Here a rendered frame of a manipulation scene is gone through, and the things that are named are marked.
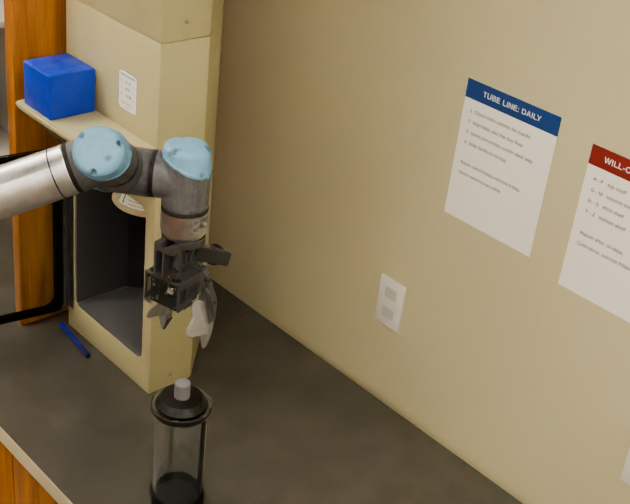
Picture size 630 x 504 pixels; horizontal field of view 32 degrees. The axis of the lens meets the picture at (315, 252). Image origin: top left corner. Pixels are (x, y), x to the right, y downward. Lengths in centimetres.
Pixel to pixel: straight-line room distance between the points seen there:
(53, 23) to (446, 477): 120
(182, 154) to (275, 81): 80
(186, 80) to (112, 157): 53
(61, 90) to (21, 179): 58
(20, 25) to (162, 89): 38
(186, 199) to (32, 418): 77
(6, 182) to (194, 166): 28
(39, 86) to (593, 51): 102
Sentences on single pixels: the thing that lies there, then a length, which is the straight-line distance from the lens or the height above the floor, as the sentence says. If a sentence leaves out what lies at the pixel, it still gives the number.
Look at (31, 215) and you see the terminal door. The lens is 236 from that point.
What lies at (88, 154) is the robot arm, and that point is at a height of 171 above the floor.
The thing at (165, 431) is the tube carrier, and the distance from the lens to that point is 194.
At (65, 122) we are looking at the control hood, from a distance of 214.
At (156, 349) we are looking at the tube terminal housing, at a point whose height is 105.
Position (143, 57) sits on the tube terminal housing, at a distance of 202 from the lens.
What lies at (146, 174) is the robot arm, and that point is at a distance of 167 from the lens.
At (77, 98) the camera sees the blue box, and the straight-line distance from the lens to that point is 216.
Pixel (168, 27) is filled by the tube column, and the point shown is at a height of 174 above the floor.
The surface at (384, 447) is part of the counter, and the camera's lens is 226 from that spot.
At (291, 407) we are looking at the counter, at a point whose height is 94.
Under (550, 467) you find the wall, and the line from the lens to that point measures 217.
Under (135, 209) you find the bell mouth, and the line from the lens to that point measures 221.
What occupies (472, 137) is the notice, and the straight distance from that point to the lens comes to 204.
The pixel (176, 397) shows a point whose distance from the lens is 193.
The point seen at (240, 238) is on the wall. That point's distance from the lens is 265.
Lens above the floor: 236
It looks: 29 degrees down
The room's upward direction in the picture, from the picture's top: 7 degrees clockwise
